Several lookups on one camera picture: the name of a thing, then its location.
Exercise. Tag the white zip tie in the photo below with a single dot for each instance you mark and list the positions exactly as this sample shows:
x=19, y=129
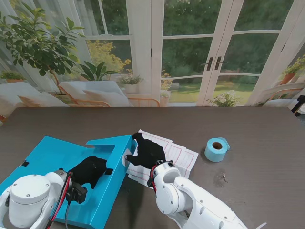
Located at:
x=261, y=225

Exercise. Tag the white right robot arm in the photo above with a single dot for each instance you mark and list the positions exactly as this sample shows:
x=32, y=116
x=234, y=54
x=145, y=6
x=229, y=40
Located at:
x=190, y=198

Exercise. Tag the blue label roll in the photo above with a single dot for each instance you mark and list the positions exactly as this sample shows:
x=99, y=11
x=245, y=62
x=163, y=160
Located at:
x=214, y=155

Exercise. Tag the black stand equipment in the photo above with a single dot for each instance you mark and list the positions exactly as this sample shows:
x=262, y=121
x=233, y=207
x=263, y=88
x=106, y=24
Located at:
x=299, y=105

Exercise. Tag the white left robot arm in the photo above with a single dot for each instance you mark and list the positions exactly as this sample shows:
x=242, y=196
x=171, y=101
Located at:
x=28, y=193

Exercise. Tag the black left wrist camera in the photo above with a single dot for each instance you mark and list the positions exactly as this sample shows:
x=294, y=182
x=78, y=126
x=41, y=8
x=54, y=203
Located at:
x=76, y=193

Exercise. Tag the printed garden window backdrop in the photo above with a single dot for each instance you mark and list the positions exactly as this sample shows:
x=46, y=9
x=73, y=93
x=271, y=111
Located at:
x=186, y=47

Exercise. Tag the blue file box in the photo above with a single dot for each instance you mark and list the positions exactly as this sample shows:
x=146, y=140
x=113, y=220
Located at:
x=54, y=152

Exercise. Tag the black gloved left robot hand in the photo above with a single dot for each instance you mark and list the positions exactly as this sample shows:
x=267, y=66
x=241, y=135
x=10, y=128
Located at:
x=90, y=169

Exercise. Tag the white peeled label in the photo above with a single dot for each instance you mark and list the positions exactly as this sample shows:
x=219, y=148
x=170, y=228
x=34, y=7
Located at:
x=125, y=162

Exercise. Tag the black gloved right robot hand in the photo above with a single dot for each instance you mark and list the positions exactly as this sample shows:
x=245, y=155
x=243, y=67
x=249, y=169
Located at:
x=150, y=153

